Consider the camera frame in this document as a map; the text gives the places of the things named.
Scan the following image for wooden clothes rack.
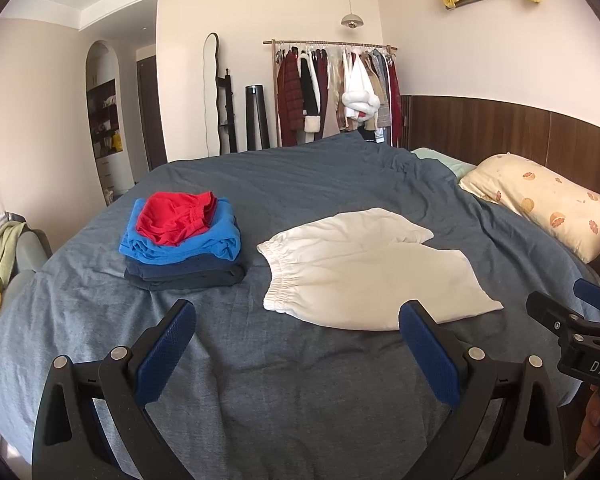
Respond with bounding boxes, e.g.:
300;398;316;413
262;38;400;148

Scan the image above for navy folded garment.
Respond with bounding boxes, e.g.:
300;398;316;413
125;254;242;281

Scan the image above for black cylindrical tower fan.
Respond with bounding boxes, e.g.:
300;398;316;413
245;84;271;151

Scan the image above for pendant ceiling lamp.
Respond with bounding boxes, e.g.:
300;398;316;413
341;0;364;29

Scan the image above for dark wooden door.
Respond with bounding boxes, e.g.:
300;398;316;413
136;56;168;170

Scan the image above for wooden headboard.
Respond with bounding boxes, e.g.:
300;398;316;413
400;94;600;294

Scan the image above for cream white shorts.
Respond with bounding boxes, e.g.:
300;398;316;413
257;208;503;332

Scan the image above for grey armchair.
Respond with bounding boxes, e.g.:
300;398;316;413
0;212;52;307

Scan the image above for arched wall shelf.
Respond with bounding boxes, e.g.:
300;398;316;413
85;41;134;206

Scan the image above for red folded garment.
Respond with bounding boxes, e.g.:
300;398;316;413
135;191;218;247

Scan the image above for olive green garment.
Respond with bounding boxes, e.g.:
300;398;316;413
0;221;27;290

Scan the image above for person's right hand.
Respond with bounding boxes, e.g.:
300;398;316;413
576;386;600;458

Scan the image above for black ladder stand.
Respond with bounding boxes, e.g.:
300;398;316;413
216;68;238;153

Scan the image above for pale green pillow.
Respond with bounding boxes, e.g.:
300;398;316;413
412;148;476;180

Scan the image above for black folded garment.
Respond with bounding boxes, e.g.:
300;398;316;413
124;264;246;292

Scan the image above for wavy floor mirror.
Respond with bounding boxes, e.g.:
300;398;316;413
202;32;221;157

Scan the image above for cream patterned pillow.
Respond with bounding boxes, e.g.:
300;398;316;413
460;153;600;263

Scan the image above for blue folded garment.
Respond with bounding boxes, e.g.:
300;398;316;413
119;197;242;266

